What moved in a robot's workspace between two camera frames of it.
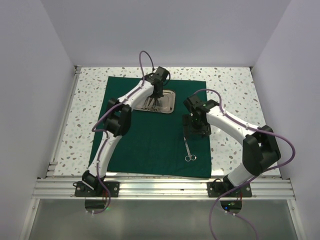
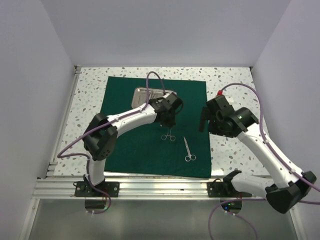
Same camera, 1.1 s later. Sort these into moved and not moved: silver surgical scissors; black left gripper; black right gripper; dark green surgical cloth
Moved: black left gripper; black right gripper
Not moved: silver surgical scissors; dark green surgical cloth
